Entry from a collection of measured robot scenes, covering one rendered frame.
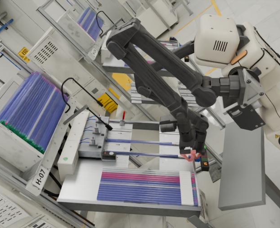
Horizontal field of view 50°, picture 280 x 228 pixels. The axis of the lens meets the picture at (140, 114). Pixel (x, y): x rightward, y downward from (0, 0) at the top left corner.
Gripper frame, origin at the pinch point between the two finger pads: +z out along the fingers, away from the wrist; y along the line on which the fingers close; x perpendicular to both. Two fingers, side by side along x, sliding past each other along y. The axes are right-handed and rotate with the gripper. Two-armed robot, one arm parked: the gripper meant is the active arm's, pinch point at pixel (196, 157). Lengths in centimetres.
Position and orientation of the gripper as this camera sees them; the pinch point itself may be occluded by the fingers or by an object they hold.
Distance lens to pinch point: 180.3
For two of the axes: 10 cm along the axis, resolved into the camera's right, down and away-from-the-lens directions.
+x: 10.0, 0.7, -0.2
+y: -0.6, 5.7, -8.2
